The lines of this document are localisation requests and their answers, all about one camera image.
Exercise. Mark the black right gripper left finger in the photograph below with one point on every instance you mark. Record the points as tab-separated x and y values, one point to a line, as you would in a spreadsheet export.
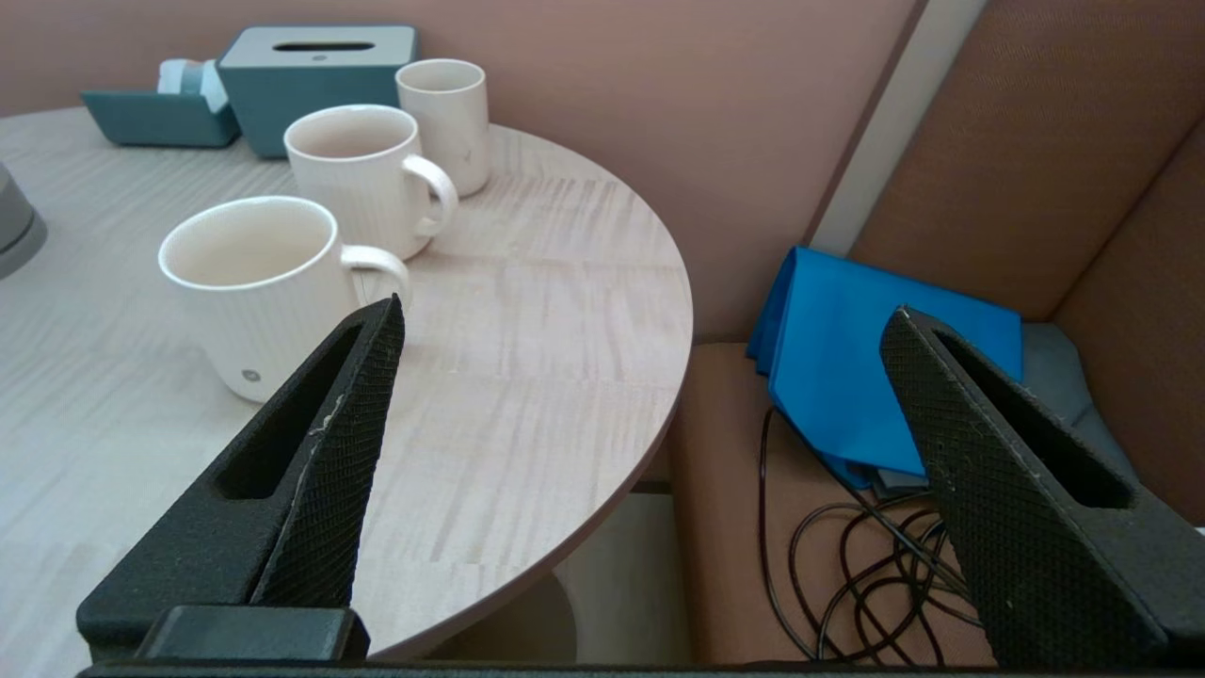
282	527

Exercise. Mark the grey folded cloth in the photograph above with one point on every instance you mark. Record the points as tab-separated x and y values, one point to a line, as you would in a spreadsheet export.
1059	367

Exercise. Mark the white ribbed ceramic mug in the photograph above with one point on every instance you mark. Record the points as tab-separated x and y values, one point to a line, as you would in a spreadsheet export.
254	320
362	198

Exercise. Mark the small blue-grey tray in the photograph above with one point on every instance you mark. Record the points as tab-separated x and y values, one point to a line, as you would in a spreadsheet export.
155	122

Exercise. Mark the brown and cream sofa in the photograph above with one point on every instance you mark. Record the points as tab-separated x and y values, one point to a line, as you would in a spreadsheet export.
1036	141

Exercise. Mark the blue-grey tissue box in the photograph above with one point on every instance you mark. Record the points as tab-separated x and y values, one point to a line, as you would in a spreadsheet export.
301	104

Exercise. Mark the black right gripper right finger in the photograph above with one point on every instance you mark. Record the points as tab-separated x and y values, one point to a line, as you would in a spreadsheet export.
1026	546

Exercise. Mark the white electric kettle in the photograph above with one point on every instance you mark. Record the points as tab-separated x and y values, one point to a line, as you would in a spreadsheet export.
17	226

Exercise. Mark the blue folded cloth bag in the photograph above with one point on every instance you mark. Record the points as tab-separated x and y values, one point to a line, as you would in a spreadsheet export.
838	358

